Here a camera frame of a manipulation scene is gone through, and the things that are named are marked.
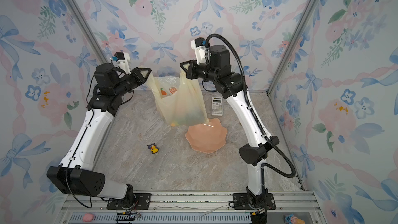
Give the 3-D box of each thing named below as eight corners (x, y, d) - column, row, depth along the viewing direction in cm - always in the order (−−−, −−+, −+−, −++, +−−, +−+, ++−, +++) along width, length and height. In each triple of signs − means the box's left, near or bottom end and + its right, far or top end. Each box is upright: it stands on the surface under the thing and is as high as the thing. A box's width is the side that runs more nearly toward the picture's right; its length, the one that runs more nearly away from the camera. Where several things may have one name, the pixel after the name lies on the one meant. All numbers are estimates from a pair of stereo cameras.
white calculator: (211, 115, 109) (211, 114, 107) (210, 99, 119) (211, 97, 117) (223, 115, 109) (224, 114, 107) (222, 99, 119) (222, 97, 117)
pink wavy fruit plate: (196, 160, 89) (196, 157, 85) (184, 132, 100) (184, 128, 96) (232, 144, 95) (234, 140, 91) (217, 120, 106) (218, 115, 102)
